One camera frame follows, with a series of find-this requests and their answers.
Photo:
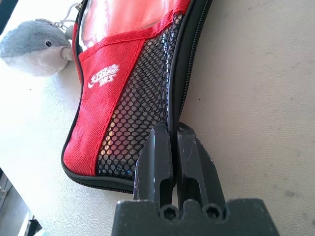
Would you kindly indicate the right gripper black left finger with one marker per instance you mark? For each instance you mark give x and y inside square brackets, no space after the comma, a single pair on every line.
[157,167]

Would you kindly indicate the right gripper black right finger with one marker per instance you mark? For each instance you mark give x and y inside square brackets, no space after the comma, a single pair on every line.
[194,172]

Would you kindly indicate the black red paddle case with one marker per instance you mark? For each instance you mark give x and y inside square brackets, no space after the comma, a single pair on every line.
[103,98]

